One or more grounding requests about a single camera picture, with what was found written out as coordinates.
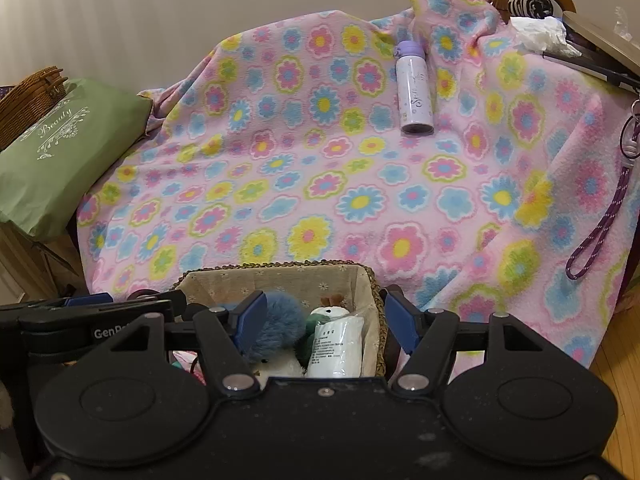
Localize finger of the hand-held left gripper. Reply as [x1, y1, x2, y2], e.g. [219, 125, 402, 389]
[0, 291, 188, 322]

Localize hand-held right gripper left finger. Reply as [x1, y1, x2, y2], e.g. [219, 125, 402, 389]
[85, 290, 268, 396]

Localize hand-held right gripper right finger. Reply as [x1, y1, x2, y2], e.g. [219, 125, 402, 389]
[386, 290, 556, 396]

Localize blue-grey fluffy scrunchie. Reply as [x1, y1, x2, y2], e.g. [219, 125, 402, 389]
[222, 292, 308, 361]

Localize woven basket with fabric lining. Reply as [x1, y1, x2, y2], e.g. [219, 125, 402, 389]
[130, 261, 396, 378]

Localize white fluffy plush toy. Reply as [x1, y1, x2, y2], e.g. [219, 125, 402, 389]
[252, 347, 307, 378]

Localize white packet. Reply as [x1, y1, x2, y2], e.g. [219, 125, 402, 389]
[305, 316, 366, 378]

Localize green frog plush toy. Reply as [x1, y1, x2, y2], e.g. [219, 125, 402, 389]
[297, 294, 351, 366]

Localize floral pink fleece blanket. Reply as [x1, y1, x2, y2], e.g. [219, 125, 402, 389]
[75, 0, 640, 366]

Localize green bag with white print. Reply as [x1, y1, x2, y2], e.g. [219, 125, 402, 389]
[0, 77, 153, 241]

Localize brown wicker basket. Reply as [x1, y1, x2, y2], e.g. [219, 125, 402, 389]
[0, 66, 68, 148]

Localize lavender water bottle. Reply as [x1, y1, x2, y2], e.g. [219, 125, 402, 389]
[394, 40, 435, 136]

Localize metal key rings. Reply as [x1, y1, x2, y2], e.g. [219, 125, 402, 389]
[617, 100, 640, 161]

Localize crumpled white tissue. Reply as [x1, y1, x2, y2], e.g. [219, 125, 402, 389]
[510, 16, 583, 58]

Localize zebra striped item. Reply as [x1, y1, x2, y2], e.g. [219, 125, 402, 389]
[509, 0, 563, 20]

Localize purple lanyard cord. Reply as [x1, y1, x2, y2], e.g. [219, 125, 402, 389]
[565, 160, 636, 280]

